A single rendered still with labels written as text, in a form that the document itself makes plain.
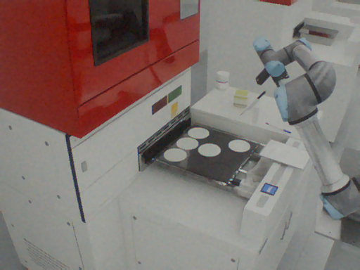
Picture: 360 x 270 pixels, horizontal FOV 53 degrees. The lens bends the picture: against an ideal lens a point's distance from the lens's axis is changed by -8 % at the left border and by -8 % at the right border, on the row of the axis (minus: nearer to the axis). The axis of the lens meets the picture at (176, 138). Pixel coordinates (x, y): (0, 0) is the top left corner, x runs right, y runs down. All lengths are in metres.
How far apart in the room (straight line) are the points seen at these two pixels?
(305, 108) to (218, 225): 0.56
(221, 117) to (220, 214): 0.56
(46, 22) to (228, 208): 0.99
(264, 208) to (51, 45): 0.90
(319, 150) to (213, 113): 0.74
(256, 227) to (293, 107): 0.45
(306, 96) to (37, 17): 0.88
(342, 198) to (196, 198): 0.60
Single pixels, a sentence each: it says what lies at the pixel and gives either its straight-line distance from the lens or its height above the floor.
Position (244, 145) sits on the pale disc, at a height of 0.90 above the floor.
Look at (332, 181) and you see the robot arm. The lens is 1.40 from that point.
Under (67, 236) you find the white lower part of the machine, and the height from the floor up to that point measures 0.66.
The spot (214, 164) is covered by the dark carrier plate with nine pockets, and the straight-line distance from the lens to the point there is 1.68.
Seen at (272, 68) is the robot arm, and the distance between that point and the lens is 1.65.
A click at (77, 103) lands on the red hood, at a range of 1.21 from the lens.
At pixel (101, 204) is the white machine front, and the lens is 1.57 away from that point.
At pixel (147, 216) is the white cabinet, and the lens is 1.60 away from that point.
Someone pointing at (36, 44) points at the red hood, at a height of 1.53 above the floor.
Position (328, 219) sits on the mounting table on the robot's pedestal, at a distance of 1.63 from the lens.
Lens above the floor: 1.88
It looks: 32 degrees down
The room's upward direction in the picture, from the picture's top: straight up
